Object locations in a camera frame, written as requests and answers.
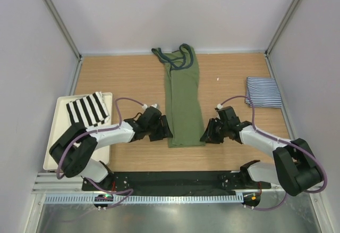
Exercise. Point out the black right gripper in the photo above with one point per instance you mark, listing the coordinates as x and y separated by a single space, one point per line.
209 136

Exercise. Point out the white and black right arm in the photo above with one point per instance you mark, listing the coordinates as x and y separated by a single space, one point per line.
294 167

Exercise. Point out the blue white striped tank top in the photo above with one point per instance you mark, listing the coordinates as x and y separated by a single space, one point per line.
263 92

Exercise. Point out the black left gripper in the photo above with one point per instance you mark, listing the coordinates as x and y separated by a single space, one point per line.
164 131

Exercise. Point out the white slotted cable duct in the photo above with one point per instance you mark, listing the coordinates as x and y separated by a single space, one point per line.
97 198

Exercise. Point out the olive green tank top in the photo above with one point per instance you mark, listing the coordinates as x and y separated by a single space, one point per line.
181 81

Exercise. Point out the black white striped tank top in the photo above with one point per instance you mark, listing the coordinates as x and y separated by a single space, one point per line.
90 110

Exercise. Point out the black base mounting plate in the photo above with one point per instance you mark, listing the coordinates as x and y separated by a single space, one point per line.
185 183

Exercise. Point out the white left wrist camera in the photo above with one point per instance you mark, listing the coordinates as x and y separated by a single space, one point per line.
145 106

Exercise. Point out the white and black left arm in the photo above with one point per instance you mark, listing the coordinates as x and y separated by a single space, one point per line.
73 150

